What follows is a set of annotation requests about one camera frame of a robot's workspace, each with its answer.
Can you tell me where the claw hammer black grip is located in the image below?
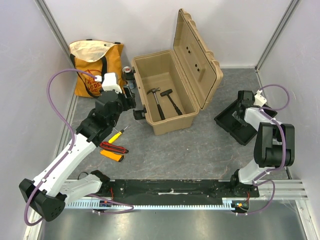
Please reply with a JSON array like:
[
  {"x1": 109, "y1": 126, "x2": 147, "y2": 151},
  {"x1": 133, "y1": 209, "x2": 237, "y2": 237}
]
[{"x1": 147, "y1": 87, "x2": 166, "y2": 120}]

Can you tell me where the black tool tray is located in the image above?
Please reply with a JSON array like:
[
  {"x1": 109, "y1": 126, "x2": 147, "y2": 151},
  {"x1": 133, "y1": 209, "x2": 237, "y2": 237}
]
[{"x1": 214, "y1": 100, "x2": 283, "y2": 147}]

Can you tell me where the yellow handle screwdriver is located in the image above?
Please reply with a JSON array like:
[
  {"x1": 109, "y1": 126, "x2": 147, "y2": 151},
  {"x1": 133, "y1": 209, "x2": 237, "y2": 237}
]
[{"x1": 108, "y1": 125, "x2": 130, "y2": 144}]

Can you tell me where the black rubber mallet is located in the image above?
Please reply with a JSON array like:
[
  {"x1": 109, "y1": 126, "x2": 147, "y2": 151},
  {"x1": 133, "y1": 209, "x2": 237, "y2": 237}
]
[{"x1": 160, "y1": 89, "x2": 183, "y2": 116}]

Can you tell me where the tan plastic tool box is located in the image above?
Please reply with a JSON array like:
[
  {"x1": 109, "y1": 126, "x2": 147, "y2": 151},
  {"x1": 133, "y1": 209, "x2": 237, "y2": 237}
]
[{"x1": 131, "y1": 8, "x2": 223, "y2": 136}]

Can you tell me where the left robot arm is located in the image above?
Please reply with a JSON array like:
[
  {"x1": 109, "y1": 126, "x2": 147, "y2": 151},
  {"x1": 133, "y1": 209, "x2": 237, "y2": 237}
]
[{"x1": 18, "y1": 86, "x2": 136, "y2": 226}]

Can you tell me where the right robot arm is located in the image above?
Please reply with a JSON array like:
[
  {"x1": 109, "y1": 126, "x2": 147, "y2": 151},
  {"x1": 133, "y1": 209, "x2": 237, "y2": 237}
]
[{"x1": 229, "y1": 90, "x2": 295, "y2": 197}]

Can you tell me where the energy drink can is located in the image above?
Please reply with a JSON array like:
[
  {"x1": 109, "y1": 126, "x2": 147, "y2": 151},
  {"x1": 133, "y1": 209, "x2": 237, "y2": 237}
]
[{"x1": 122, "y1": 66, "x2": 136, "y2": 90}]

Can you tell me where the yellow tote bag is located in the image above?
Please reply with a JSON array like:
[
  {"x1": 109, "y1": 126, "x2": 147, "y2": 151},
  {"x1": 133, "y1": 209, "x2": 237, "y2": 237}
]
[{"x1": 69, "y1": 39, "x2": 127, "y2": 98}]

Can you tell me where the yellow utility knife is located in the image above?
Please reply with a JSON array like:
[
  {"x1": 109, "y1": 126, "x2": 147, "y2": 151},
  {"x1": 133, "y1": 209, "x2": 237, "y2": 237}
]
[{"x1": 100, "y1": 149, "x2": 125, "y2": 162}]

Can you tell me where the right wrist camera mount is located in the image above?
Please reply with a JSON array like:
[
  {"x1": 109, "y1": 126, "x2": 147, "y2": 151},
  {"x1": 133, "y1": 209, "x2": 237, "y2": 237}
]
[{"x1": 253, "y1": 90, "x2": 267, "y2": 107}]

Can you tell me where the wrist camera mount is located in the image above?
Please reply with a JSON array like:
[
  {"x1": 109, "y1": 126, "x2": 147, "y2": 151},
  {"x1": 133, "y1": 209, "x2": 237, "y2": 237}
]
[
  {"x1": 253, "y1": 90, "x2": 267, "y2": 107},
  {"x1": 94, "y1": 72, "x2": 122, "y2": 94}
]

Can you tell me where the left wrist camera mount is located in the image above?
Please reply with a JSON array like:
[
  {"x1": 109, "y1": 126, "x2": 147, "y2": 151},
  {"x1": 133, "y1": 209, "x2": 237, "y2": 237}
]
[{"x1": 94, "y1": 72, "x2": 122, "y2": 94}]

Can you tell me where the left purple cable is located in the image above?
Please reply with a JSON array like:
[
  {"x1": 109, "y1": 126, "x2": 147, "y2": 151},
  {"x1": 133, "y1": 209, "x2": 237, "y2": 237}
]
[{"x1": 23, "y1": 68, "x2": 136, "y2": 227}]

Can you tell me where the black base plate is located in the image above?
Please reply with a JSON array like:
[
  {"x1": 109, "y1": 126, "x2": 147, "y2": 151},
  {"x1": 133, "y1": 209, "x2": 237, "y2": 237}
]
[{"x1": 97, "y1": 179, "x2": 260, "y2": 198}]

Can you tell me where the slotted cable duct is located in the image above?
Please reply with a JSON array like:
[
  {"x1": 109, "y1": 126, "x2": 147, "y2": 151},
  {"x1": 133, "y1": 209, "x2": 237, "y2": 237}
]
[{"x1": 65, "y1": 197, "x2": 244, "y2": 211}]

